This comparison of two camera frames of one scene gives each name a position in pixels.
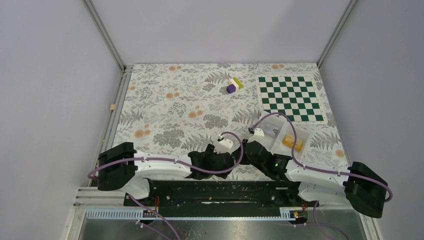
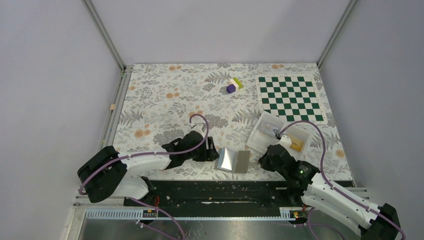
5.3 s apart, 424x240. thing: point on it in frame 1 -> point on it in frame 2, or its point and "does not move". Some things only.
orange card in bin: [289, 140] does not move
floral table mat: [175, 109] does not move
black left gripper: [210, 152] -> [208, 155]
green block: [240, 86] does not move
